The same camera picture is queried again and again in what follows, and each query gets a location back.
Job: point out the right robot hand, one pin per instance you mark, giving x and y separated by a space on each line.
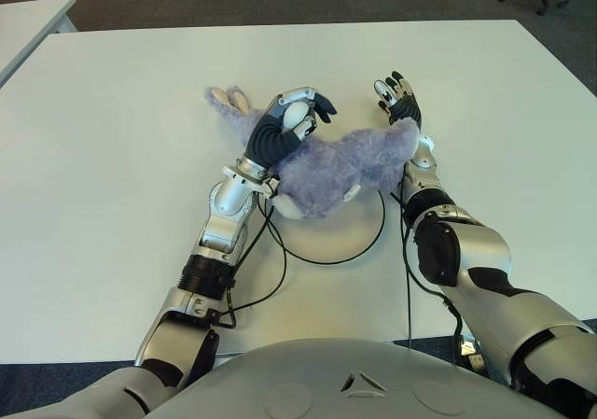
401 104

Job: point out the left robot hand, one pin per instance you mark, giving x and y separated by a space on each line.
275 134

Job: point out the purple plush doll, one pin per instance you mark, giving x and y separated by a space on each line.
336 167

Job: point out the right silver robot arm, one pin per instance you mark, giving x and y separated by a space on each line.
485 251

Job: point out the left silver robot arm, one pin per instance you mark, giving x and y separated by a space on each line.
205 260

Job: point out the white plate black rim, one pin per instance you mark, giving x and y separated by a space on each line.
340 232

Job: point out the grey robot torso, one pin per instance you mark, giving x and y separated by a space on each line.
354 391

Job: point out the grey side desk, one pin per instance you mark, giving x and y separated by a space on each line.
28 24

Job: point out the silver metal bracket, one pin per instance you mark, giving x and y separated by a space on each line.
472 353

